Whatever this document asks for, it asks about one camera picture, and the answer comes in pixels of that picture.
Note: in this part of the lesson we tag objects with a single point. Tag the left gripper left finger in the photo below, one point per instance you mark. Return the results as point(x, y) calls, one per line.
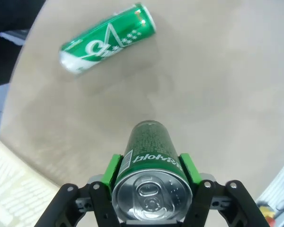
point(109, 172)

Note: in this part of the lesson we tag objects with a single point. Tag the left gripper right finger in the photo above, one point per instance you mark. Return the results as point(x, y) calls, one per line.
point(191, 170)

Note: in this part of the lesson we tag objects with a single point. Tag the green soda can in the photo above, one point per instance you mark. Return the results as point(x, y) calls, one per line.
point(104, 45)
point(153, 151)

